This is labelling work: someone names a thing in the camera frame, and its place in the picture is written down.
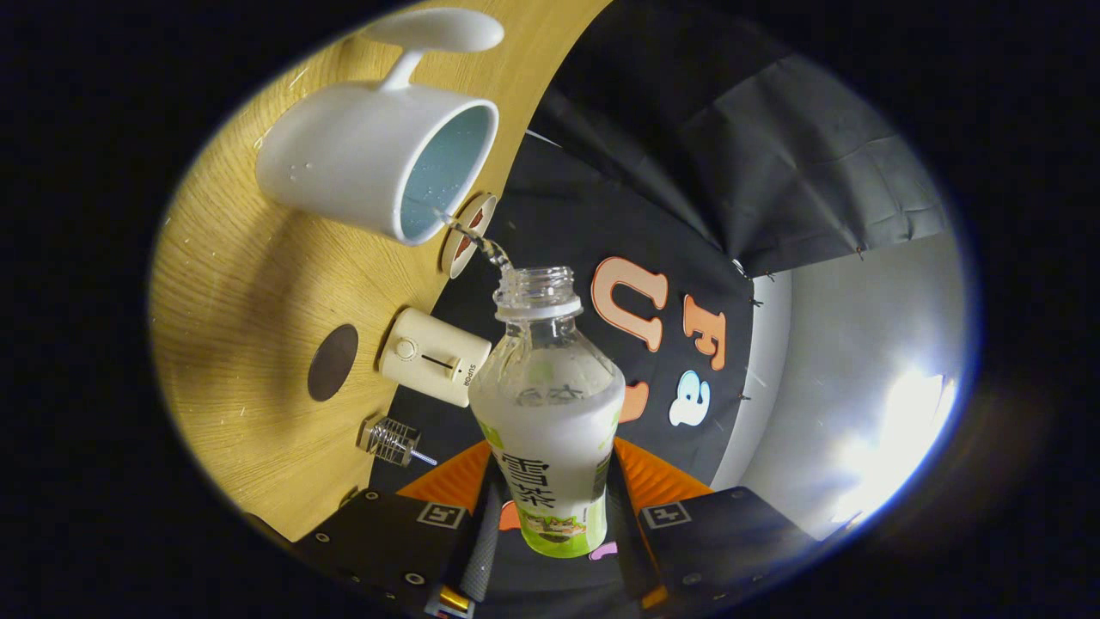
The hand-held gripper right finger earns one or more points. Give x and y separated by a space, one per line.
627 542

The wooden table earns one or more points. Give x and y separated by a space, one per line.
241 292

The white oval plate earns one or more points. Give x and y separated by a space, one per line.
451 258

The cream toaster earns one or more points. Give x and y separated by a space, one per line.
430 357

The metal mesh holder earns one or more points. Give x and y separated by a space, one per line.
388 440

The clear juice bottle white label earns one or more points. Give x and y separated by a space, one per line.
550 421

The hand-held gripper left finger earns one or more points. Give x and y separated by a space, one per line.
481 550

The red meat piece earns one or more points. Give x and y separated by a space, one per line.
481 215
464 245

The dark round coaster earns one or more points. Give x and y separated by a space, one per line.
333 363

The white cup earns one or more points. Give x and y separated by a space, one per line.
344 155

